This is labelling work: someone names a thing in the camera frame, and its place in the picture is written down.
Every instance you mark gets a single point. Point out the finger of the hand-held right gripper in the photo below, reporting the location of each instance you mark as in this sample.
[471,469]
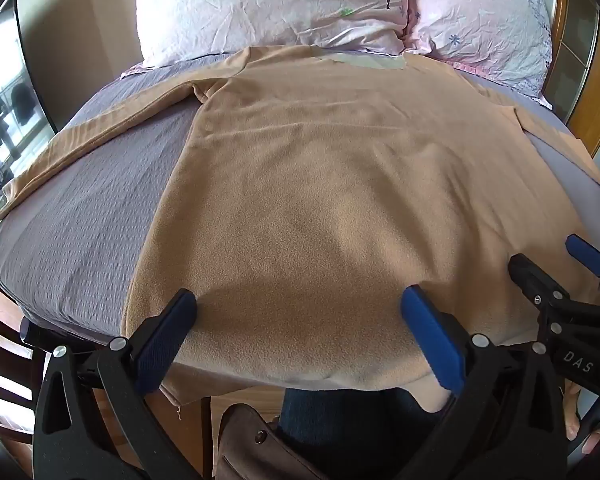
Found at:
[586,253]
[532,280]

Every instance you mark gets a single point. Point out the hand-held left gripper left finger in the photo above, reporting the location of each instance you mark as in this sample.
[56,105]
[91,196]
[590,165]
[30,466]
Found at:
[172,322]

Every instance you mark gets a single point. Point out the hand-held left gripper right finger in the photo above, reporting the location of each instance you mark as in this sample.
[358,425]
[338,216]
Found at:
[427,325]

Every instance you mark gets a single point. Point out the tan long-sleeve fleece top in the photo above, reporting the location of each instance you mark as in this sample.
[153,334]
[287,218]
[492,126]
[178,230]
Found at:
[330,200]

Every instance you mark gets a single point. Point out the person's right hand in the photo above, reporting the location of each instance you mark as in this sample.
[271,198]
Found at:
[577,415]

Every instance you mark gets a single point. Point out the person's dark blue trouser legs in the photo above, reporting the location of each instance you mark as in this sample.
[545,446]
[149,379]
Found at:
[350,425]

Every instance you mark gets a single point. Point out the grey textured bed sheet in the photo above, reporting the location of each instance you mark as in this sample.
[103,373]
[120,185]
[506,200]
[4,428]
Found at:
[90,210]

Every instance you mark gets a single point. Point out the brown bag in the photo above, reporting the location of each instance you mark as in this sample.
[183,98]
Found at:
[260,447]

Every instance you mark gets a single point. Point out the dark wooden chair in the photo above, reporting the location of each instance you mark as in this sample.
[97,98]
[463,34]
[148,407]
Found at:
[5,355]

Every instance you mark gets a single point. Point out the wooden headboard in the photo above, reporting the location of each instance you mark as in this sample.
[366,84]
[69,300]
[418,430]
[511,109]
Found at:
[577,55]

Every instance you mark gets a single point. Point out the pink floral pillow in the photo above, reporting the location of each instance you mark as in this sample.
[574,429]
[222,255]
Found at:
[485,20]

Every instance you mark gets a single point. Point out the dark framed glass door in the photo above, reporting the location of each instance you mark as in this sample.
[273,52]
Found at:
[7,95]

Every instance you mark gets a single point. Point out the white floral pillow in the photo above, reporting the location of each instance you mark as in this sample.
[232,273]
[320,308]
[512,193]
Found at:
[275,7]

